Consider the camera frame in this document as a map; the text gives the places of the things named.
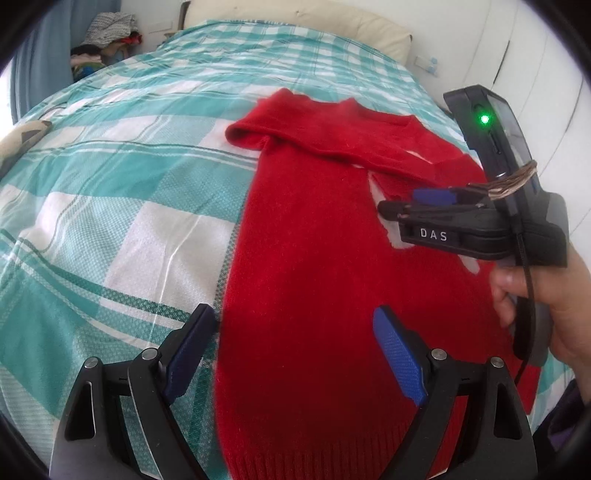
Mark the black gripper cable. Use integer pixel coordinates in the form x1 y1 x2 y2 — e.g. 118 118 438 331
512 217 541 388

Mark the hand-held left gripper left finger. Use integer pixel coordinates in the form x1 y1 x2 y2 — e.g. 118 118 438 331
48 303 220 480

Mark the teal checked bed blanket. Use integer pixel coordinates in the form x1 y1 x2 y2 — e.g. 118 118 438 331
0 18 573 467

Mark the person's dark clothing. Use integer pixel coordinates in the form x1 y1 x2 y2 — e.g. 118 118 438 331
531 378 591 467

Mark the red knit sweater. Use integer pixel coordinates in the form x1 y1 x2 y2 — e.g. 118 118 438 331
213 89 542 480

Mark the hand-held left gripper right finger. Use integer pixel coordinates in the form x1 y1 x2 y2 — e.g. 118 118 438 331
372 305 539 480

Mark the person's right hand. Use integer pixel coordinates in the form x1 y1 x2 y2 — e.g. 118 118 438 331
490 248 591 385

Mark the pile of clothes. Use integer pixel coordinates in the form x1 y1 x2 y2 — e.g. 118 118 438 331
70 11 144 84

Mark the blue curtain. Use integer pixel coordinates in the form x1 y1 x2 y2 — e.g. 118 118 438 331
11 0 123 121

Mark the white wardrobe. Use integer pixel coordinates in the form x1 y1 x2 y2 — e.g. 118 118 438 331
480 0 591 259

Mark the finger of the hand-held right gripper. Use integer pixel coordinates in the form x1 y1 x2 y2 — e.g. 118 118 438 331
378 198 491 225
412 186 498 205

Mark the patterned cushion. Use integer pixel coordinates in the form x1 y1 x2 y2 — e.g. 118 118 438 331
0 119 52 174

